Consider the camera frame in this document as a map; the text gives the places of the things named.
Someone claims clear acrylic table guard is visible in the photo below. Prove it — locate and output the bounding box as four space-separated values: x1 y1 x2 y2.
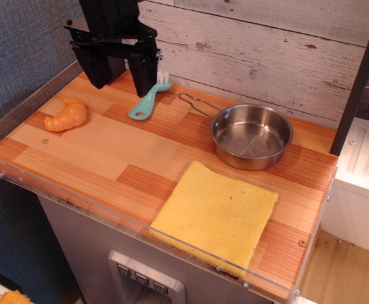
0 145 337 303

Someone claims yellow towel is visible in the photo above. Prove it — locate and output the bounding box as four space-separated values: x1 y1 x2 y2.
149 161 278 277

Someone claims silver toy fridge cabinet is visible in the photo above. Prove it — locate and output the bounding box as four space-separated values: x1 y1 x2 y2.
39 196 270 303

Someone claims white toy sink unit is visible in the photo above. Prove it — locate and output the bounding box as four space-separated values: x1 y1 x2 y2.
321 118 369 250

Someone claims orange toy croissant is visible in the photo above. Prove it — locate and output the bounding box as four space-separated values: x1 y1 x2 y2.
44 98 87 132

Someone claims orange object bottom left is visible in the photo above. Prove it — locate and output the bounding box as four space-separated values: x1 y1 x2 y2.
0 290 32 304

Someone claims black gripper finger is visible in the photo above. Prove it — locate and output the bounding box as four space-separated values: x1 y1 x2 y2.
128 54 158 98
72 42 126 89

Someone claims stainless steel pot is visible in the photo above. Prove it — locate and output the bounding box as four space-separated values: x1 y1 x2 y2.
178 92 294 171

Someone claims dark right shelf post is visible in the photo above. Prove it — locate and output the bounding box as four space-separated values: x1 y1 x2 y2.
330 41 369 156

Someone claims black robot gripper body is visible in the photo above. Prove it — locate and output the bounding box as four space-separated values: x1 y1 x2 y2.
64 1 159 67

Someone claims teal dish brush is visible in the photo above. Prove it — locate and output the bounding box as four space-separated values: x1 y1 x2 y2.
128 70 172 120

